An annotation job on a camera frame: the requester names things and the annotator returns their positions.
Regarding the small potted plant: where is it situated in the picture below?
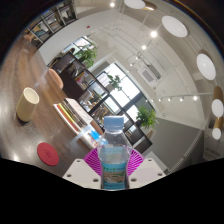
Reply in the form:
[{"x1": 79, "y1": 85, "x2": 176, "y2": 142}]
[{"x1": 107, "y1": 74, "x2": 123, "y2": 92}]

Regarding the dark open shelf unit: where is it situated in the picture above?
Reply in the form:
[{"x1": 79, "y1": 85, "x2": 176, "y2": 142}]
[{"x1": 49, "y1": 51, "x2": 154, "y2": 154}]

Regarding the tall bookshelf with books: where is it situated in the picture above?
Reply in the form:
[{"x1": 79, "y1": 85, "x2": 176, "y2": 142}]
[{"x1": 24, "y1": 0, "x2": 78, "y2": 44}]

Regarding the cream paper cup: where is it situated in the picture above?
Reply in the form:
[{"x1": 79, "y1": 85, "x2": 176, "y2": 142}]
[{"x1": 15, "y1": 87, "x2": 40, "y2": 123}]

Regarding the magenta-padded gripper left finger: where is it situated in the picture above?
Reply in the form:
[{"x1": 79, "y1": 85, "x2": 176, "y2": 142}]
[{"x1": 62, "y1": 148, "x2": 103, "y2": 190}]

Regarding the flat round red coaster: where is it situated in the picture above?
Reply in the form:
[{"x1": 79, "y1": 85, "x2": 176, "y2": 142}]
[{"x1": 36, "y1": 142, "x2": 60, "y2": 167}]

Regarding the ceiling air conditioner unit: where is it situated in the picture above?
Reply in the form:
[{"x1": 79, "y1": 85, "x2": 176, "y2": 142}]
[{"x1": 139, "y1": 64, "x2": 161, "y2": 84}]

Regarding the stack of books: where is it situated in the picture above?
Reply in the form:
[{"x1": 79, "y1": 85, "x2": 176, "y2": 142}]
[{"x1": 53, "y1": 97, "x2": 94, "y2": 134}]

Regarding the group of ceiling lights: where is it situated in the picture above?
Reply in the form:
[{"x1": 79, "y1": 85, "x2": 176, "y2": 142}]
[{"x1": 109, "y1": 0, "x2": 224, "y2": 141}]

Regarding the bushy potted plant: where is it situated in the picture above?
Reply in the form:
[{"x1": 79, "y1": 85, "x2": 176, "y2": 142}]
[{"x1": 74, "y1": 46, "x2": 98, "y2": 68}]

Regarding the broad-leaved potted plant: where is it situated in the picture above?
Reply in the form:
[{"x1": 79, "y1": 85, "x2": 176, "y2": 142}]
[{"x1": 135, "y1": 105, "x2": 158, "y2": 129}]

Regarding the clear blue-capped water bottle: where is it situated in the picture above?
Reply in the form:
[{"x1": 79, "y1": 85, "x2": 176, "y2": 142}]
[{"x1": 96, "y1": 115, "x2": 133, "y2": 191}]

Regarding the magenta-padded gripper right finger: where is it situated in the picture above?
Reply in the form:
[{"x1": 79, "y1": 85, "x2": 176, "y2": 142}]
[{"x1": 126, "y1": 148, "x2": 167, "y2": 190}]

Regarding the group of orange chairs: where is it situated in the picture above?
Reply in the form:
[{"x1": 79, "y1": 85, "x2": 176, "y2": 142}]
[{"x1": 22, "y1": 31, "x2": 104, "y2": 136}]

